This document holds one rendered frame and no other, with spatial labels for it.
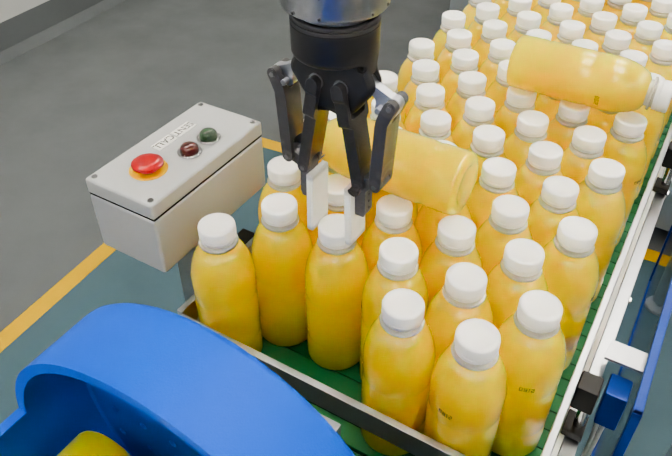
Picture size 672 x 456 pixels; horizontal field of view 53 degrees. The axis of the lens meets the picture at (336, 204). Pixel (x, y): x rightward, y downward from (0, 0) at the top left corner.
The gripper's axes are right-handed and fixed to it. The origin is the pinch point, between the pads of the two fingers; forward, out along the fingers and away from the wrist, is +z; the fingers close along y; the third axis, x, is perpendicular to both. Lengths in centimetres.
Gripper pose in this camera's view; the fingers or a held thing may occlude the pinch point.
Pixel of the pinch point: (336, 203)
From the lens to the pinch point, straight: 67.5
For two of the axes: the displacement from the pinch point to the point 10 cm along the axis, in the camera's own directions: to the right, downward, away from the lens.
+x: 5.3, -5.3, 6.6
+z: 0.0, 7.8, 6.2
